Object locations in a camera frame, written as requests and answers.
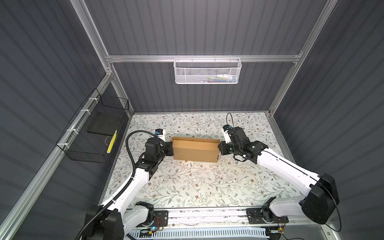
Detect white wire mesh basket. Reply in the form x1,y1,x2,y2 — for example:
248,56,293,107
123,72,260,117
173,57,242,85

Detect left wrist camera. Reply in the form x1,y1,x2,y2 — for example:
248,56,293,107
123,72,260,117
155,129,166,142

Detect left black corrugated cable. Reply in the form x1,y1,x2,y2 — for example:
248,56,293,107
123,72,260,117
74,129,160,240

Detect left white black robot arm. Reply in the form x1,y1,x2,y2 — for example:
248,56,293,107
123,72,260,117
75,129,174,240

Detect yellow green striped tool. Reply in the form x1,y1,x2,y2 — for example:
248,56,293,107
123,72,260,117
107,131,118,154

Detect black wire basket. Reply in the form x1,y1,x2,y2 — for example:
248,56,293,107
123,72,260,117
57,91,130,164

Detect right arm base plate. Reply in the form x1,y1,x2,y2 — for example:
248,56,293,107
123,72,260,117
246,208,289,224

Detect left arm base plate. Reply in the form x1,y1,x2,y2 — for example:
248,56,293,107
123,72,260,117
138,210,169,228

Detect brown cardboard box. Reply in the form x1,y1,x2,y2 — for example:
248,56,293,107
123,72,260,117
171,137,221,163

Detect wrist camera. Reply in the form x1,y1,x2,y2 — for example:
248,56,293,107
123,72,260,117
155,129,166,142
221,125,233,144

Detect white perforated cable tray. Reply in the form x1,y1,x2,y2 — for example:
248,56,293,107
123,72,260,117
129,227,270,240

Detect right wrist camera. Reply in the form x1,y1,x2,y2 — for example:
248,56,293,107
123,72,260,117
221,125,233,144

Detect black foam pad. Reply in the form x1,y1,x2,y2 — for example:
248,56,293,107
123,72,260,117
87,113,120,136

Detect markers in white basket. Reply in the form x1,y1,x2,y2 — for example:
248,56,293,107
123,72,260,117
200,74,238,84

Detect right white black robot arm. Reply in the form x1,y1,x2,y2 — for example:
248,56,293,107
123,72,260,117
218,125,340,225

